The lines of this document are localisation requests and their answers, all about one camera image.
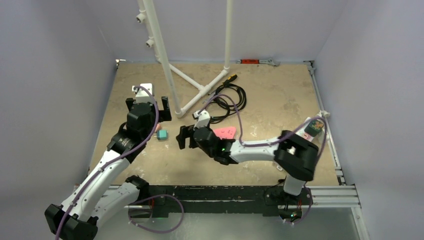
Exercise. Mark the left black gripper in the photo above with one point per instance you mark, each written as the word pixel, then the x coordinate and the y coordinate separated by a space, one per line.
pixel 163 115

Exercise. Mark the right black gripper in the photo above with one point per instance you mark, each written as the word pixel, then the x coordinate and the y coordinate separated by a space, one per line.
pixel 191 136

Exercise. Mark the red adjustable wrench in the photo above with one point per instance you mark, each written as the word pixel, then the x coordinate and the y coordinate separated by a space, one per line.
pixel 270 62

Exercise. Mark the white PVC pipe frame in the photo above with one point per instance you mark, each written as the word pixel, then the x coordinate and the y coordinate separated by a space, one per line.
pixel 191 53

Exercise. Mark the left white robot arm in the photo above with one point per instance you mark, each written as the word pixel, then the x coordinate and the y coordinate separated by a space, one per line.
pixel 88 208

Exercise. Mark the pink power socket block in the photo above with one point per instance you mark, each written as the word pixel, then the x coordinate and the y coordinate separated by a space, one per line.
pixel 226 132

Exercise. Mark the green plug adapter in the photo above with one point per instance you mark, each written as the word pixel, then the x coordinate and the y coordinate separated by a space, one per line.
pixel 314 127

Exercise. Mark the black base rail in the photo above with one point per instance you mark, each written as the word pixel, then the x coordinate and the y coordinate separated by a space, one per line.
pixel 268 201

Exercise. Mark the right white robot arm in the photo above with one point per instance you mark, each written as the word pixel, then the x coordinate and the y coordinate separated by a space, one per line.
pixel 297 156

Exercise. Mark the teal plug adapter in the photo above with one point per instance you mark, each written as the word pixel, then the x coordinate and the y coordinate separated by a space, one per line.
pixel 162 135

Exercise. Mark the white power strip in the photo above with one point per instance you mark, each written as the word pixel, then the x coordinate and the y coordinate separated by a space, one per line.
pixel 300 132

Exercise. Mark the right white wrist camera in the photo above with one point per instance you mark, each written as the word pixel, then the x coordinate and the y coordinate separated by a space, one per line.
pixel 202 118

